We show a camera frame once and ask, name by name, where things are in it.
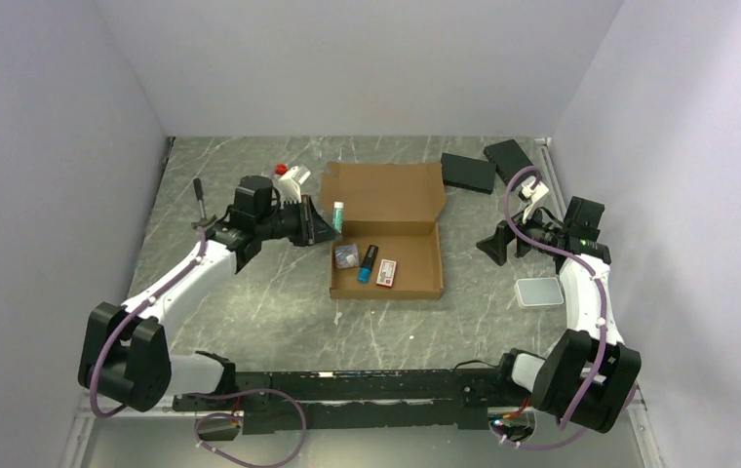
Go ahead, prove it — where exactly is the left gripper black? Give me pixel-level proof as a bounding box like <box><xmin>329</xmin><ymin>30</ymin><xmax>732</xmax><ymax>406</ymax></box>
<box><xmin>256</xmin><ymin>195</ymin><xmax>341</xmax><ymax>248</ymax></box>

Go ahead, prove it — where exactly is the green white glue stick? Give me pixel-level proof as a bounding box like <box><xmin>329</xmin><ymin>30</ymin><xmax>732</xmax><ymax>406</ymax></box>
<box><xmin>332</xmin><ymin>201</ymin><xmax>344</xmax><ymax>233</ymax></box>

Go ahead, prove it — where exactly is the blue capped marker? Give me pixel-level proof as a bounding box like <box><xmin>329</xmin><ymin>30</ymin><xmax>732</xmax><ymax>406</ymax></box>
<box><xmin>357</xmin><ymin>245</ymin><xmax>378</xmax><ymax>284</ymax></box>

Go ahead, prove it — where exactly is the brown cardboard box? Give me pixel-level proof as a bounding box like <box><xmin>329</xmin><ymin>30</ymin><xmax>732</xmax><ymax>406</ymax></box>
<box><xmin>319</xmin><ymin>161</ymin><xmax>447</xmax><ymax>300</ymax></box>

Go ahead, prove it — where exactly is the red staples box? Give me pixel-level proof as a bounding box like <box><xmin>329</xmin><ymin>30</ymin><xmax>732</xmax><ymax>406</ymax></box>
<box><xmin>375</xmin><ymin>259</ymin><xmax>397</xmax><ymax>288</ymax></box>

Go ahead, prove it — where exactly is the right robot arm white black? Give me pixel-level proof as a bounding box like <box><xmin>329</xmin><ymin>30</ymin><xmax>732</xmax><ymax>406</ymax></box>
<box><xmin>476</xmin><ymin>197</ymin><xmax>642</xmax><ymax>433</ymax></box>

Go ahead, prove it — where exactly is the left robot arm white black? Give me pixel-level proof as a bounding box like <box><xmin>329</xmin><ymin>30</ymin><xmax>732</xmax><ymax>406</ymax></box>
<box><xmin>78</xmin><ymin>175</ymin><xmax>340</xmax><ymax>418</ymax></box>

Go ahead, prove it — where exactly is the white rectangular tray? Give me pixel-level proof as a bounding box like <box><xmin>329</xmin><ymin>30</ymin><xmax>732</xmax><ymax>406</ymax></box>
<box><xmin>514</xmin><ymin>277</ymin><xmax>565</xmax><ymax>309</ymax></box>

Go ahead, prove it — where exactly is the black foam block near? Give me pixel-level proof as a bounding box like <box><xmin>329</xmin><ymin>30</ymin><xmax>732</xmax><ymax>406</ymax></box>
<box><xmin>441</xmin><ymin>153</ymin><xmax>496</xmax><ymax>195</ymax></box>

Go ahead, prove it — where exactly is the black foam block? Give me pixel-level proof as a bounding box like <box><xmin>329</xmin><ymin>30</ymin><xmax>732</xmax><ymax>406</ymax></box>
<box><xmin>441</xmin><ymin>153</ymin><xmax>496</xmax><ymax>195</ymax></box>
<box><xmin>483</xmin><ymin>139</ymin><xmax>532</xmax><ymax>184</ymax></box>

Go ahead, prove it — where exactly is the black foam block far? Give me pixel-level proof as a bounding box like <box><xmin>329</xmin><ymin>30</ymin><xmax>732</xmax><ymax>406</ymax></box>
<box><xmin>483</xmin><ymin>139</ymin><xmax>532</xmax><ymax>184</ymax></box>

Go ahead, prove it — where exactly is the small black hammer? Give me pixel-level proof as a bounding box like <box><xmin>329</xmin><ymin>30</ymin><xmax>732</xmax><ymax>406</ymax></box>
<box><xmin>191</xmin><ymin>177</ymin><xmax>217</xmax><ymax>229</ymax></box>

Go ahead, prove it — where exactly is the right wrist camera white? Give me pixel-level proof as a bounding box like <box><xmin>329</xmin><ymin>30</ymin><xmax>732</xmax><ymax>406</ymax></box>
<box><xmin>519</xmin><ymin>177</ymin><xmax>550</xmax><ymax>206</ymax></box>

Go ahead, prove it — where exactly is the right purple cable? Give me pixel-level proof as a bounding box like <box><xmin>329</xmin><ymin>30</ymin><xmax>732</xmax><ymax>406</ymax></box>
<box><xmin>489</xmin><ymin>166</ymin><xmax>637</xmax><ymax>452</ymax></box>

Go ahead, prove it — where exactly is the purple cable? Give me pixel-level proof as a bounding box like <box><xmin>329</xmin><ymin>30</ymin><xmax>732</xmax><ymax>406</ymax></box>
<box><xmin>89</xmin><ymin>225</ymin><xmax>308</xmax><ymax>468</ymax></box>
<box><xmin>489</xmin><ymin>166</ymin><xmax>637</xmax><ymax>452</ymax></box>

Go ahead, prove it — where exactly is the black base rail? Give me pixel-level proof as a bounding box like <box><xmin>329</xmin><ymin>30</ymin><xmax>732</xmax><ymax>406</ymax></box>
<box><xmin>173</xmin><ymin>367</ymin><xmax>529</xmax><ymax>435</ymax></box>

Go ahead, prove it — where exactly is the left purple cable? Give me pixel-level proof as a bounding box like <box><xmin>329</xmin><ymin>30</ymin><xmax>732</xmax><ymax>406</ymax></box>
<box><xmin>89</xmin><ymin>225</ymin><xmax>308</xmax><ymax>468</ymax></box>

